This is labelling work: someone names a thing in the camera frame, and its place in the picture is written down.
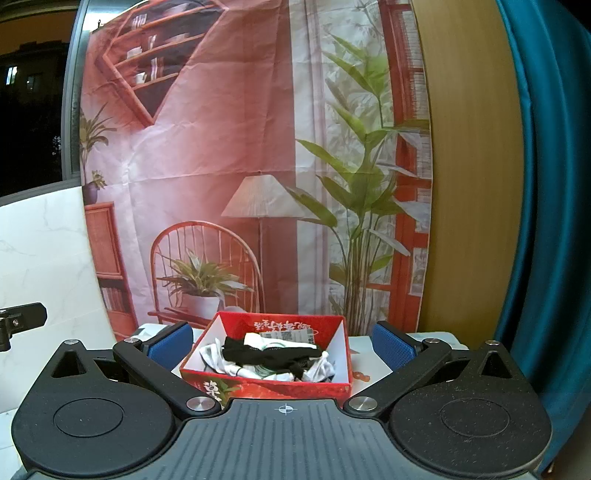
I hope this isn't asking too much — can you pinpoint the white marble board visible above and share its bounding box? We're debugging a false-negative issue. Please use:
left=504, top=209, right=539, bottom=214
left=0, top=185, right=115, bottom=349

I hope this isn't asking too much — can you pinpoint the white sock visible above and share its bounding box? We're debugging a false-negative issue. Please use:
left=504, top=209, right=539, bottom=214
left=198, top=333, right=278, bottom=378
left=300, top=351, right=336, bottom=383

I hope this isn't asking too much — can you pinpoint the printed wall tapestry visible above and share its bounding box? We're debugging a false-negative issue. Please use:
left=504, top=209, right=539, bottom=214
left=78, top=0, right=435, bottom=337

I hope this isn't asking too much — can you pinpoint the wooden panel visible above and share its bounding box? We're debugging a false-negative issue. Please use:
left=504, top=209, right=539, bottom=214
left=411, top=0, right=527, bottom=334

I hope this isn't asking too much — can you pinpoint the grey window frame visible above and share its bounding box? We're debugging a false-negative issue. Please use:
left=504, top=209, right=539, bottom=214
left=60, top=0, right=94, bottom=186

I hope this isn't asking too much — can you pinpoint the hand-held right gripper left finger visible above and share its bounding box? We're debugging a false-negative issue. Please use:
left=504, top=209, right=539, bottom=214
left=48, top=322, right=222, bottom=418

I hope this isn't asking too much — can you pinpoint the teal curtain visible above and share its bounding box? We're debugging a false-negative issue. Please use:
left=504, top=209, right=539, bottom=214
left=494, top=0, right=591, bottom=464

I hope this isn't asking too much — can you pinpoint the black sock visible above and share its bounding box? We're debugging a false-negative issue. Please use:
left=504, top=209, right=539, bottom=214
left=222, top=336, right=324, bottom=382

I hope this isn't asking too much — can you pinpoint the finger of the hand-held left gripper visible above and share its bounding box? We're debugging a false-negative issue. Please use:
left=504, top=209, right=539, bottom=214
left=0, top=302, right=48, bottom=352

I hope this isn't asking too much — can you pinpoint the red strawberry print box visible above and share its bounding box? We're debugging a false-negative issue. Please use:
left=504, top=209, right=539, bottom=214
left=179, top=311, right=354, bottom=400

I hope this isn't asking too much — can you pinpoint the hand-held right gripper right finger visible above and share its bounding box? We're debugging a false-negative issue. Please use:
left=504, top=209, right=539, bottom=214
left=344, top=320, right=527, bottom=418

